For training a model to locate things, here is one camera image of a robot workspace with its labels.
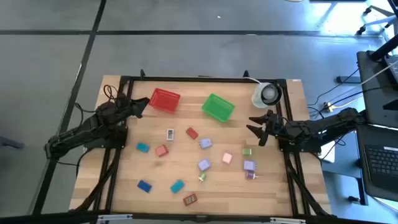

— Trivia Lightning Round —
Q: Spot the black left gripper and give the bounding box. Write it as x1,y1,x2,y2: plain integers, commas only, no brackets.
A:
117,93,150,119

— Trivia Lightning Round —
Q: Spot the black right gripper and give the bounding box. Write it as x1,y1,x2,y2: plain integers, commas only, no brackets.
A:
246,109,282,147

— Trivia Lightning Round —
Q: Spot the red wall charger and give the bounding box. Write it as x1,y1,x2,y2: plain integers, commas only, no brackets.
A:
154,144,170,158

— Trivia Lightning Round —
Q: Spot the purple wall charger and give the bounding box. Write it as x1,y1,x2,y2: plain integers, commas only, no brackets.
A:
198,138,213,150
197,158,213,172
243,159,257,172

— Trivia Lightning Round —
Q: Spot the red rectangular case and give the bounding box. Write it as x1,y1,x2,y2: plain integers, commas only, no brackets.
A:
185,127,200,140

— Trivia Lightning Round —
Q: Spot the grey office chair base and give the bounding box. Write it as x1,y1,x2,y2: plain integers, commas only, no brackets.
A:
356,4,398,35

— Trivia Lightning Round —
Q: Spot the red plastic basket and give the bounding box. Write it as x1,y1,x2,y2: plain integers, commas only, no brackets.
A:
148,87,182,114

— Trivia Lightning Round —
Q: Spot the green plastic basket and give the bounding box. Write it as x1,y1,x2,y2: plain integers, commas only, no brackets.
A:
201,93,236,124

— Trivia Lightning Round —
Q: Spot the white paper sheet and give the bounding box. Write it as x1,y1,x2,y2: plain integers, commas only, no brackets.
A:
320,141,336,163

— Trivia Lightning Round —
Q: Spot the blue rectangular case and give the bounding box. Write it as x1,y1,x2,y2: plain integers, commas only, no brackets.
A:
137,179,153,194

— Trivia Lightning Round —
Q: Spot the black desk foot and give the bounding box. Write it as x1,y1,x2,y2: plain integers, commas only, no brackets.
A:
335,76,361,84

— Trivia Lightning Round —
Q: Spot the red digital clock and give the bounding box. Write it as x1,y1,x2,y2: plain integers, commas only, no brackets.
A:
182,193,198,207

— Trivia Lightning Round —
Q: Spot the black desk stand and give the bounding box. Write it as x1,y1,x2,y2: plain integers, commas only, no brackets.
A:
320,130,371,207

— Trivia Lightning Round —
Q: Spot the black side desk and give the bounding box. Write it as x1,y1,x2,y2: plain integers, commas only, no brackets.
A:
356,49,398,128

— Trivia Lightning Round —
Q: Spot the black laptop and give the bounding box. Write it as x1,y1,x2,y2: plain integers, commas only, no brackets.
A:
357,123,398,203

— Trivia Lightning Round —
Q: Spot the grey chair leg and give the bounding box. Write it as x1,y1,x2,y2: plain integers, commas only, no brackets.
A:
0,136,25,149

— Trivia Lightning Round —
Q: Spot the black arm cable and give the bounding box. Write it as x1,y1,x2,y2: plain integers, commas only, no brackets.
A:
103,83,121,102

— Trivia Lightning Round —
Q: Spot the black aluminium table frame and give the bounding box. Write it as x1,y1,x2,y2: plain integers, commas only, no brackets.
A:
70,68,336,224

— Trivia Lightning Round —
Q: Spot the silver metal bracket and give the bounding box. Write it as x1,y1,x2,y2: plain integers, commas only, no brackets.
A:
269,217,307,224
97,213,134,224

